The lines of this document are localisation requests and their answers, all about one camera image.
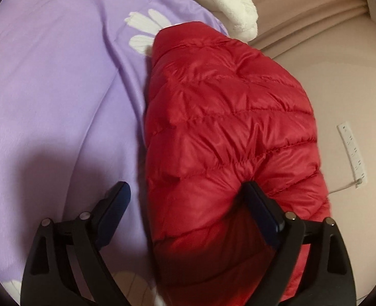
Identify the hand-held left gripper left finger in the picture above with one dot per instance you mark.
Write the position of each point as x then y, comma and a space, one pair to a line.
113, 210

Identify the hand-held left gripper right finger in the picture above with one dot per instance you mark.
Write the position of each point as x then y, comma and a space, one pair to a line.
266, 216

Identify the red puffer jacket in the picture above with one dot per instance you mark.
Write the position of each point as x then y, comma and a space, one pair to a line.
226, 127

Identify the white plug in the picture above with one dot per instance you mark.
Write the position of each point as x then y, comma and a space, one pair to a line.
359, 181

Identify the purple floral bedsheet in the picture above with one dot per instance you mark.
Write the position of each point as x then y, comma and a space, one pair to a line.
54, 102

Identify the white fluffy towel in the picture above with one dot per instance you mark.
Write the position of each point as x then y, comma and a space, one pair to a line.
226, 0

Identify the white wall socket strip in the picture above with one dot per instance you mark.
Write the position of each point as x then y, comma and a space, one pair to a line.
352, 153

